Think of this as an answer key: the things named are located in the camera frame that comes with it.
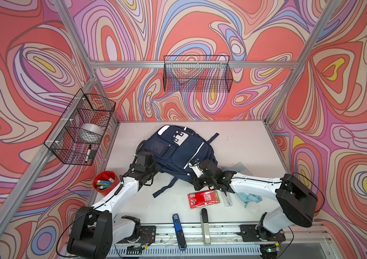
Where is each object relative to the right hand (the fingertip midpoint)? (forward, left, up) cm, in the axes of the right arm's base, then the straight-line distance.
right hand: (191, 184), depth 84 cm
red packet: (-6, -4, -6) cm, 9 cm away
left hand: (+10, +16, +4) cm, 19 cm away
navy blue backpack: (+21, +9, +5) cm, 23 cm away
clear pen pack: (-7, -19, -5) cm, 21 cm away
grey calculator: (+11, -29, -4) cm, 31 cm away
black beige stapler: (-20, -5, -1) cm, 21 cm away
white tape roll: (+13, +44, +28) cm, 54 cm away
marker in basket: (+8, +46, +22) cm, 52 cm away
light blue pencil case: (-8, -28, -2) cm, 29 cm away
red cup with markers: (0, +43, +5) cm, 44 cm away
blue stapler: (-25, +5, -5) cm, 26 cm away
